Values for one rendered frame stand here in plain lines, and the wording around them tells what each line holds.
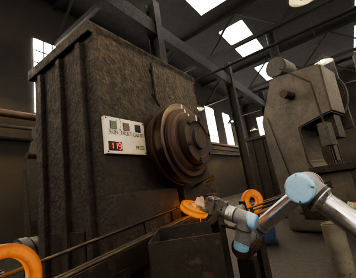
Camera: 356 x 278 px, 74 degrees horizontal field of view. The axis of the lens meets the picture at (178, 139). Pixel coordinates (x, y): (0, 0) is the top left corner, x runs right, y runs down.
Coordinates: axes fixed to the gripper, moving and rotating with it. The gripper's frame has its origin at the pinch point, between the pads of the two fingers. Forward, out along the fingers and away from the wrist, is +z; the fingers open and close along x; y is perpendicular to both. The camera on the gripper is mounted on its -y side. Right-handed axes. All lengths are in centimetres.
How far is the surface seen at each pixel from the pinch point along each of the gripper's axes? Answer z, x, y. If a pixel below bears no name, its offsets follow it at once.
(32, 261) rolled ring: -2, 83, -3
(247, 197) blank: -14.7, -43.3, 2.5
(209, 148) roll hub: 1.2, -9.9, 32.0
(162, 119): 14.8, 19.9, 43.4
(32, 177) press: 460, -111, -101
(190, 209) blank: -3.8, 8.6, -0.4
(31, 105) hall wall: 676, -173, 51
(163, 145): 9.7, 22.0, 30.7
